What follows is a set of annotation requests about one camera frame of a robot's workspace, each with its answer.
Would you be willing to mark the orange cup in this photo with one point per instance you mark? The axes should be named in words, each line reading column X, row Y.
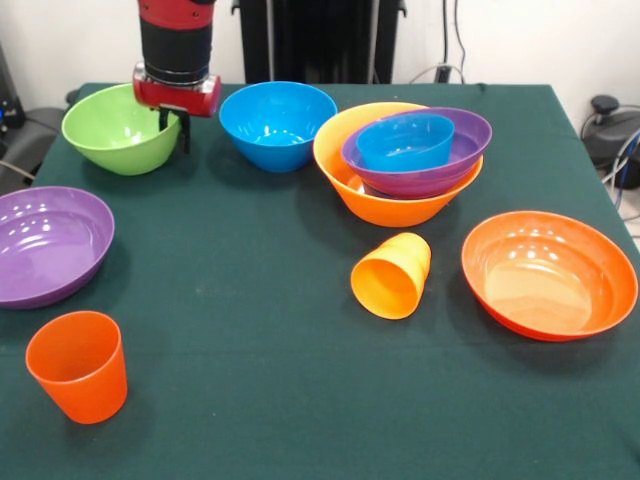
column 390, row 285

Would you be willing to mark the black equipment box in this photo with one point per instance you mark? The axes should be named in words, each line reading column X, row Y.
column 9, row 100

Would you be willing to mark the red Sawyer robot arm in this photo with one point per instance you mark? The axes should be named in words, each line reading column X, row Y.
column 175, row 40

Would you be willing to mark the red cup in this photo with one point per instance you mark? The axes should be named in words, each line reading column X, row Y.
column 80, row 380

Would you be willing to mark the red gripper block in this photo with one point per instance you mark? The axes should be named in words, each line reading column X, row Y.
column 180, row 100

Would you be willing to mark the dark green tablecloth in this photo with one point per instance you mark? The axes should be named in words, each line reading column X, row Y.
column 300, row 375

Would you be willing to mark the small translucent blue bowl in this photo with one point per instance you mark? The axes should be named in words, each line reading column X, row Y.
column 405, row 145

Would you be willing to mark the green bowl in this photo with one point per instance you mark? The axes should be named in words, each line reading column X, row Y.
column 115, row 135

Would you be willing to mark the large orange bowl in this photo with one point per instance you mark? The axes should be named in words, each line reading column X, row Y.
column 390, row 210

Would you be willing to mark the red shallow bowl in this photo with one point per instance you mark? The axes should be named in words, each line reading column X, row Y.
column 545, row 280

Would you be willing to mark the purple bowl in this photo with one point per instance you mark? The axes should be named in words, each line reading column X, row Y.
column 50, row 250
column 440, row 175

